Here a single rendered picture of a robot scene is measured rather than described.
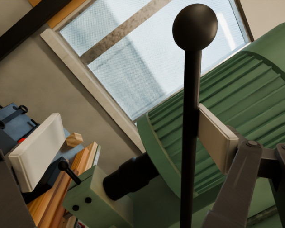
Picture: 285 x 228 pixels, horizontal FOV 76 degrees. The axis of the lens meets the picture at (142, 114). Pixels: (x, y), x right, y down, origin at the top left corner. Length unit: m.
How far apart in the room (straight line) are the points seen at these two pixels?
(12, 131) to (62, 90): 1.30
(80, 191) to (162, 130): 0.19
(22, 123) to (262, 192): 0.47
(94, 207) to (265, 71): 0.36
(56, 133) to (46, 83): 1.55
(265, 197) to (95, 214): 0.31
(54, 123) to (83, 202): 0.24
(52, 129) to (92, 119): 1.58
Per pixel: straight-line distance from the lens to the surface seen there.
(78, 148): 0.73
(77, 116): 1.76
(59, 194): 0.49
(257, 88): 0.29
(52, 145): 0.17
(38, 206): 0.41
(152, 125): 0.30
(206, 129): 0.16
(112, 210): 0.40
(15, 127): 0.43
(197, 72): 0.16
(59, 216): 0.46
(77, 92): 1.68
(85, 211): 0.41
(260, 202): 0.41
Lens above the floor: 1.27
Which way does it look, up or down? 9 degrees down
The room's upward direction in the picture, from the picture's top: 56 degrees clockwise
